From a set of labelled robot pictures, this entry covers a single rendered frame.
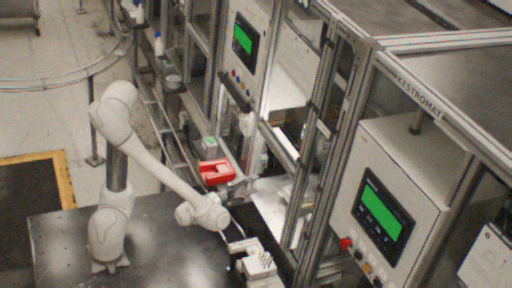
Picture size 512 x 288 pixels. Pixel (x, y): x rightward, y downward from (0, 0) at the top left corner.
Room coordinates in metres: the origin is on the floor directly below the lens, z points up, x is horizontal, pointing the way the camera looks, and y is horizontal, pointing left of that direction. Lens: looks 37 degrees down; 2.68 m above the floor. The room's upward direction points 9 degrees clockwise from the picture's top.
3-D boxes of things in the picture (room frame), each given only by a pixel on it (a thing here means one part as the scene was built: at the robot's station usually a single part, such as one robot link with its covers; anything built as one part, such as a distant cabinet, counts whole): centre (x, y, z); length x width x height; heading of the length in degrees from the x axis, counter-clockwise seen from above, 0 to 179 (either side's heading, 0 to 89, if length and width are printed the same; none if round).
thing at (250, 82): (2.22, -0.01, 1.60); 0.42 x 0.29 x 0.46; 29
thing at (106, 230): (1.61, 0.59, 0.85); 0.18 x 0.16 x 0.22; 2
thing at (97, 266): (1.58, 0.58, 0.71); 0.22 x 0.18 x 0.06; 29
